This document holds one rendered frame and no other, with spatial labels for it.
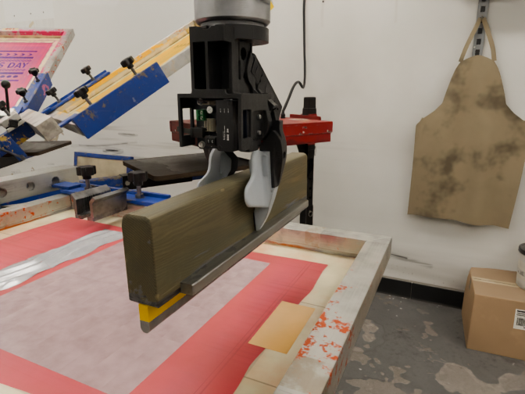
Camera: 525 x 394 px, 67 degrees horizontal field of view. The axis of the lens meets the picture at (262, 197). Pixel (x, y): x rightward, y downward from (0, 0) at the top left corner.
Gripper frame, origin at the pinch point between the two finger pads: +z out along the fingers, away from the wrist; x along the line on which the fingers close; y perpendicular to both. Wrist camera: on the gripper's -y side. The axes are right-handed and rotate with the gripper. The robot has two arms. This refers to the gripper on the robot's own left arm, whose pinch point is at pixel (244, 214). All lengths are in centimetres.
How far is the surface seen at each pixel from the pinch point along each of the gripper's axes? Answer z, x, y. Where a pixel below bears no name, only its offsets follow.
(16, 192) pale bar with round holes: 9, -68, -17
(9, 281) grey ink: 13.5, -36.5, 6.4
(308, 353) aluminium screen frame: 10.5, 10.8, 7.4
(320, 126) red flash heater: 0, -31, -129
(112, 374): 14.0, -7.8, 14.5
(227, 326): 14.0, -1.5, 2.0
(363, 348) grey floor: 109, -7, -138
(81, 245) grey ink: 13.6, -38.9, -8.8
